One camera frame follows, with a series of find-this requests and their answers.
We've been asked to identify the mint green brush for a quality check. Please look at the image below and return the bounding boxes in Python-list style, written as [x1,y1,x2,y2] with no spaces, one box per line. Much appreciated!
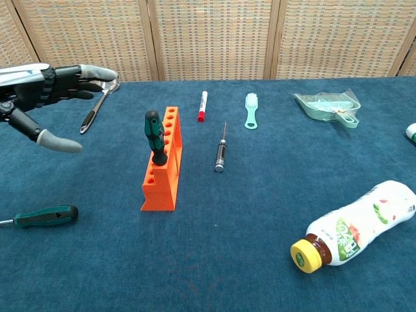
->
[244,93,259,130]

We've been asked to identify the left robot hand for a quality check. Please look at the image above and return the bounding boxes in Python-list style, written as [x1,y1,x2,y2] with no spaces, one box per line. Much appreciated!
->
[0,63,118,154]

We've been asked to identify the black silver precision screwdriver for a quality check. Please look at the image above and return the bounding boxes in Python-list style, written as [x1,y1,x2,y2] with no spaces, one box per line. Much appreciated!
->
[214,121,228,173]

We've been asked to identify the tea bottle yellow cap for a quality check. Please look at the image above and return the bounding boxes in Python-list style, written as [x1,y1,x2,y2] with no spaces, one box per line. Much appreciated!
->
[290,179,416,274]

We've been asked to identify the mint dustpan in plastic bag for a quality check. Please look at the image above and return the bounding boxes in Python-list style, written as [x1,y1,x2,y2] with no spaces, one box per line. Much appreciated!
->
[291,88,361,129]

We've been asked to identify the orange tool rack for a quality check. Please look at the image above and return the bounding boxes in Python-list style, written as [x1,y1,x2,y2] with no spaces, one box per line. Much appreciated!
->
[140,106,183,212]

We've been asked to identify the steel ladle black handle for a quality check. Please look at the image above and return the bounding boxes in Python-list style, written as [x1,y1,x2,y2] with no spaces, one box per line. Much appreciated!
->
[79,76,121,135]

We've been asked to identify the white marker red cap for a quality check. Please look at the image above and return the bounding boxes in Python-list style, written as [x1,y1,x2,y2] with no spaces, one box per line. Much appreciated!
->
[196,90,209,124]

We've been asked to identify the blue table mat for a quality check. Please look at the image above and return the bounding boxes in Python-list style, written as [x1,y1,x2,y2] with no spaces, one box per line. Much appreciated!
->
[0,76,416,312]

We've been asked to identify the thick-shaft green black screwdriver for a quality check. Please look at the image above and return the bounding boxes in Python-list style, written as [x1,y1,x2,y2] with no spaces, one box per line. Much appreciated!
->
[0,204,79,229]

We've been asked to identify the wicker folding screen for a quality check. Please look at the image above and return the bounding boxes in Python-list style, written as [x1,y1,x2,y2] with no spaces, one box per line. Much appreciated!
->
[0,0,416,82]

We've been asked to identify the thin-shaft green black screwdriver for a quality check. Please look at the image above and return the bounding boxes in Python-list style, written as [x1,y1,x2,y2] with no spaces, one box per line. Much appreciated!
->
[144,110,169,167]

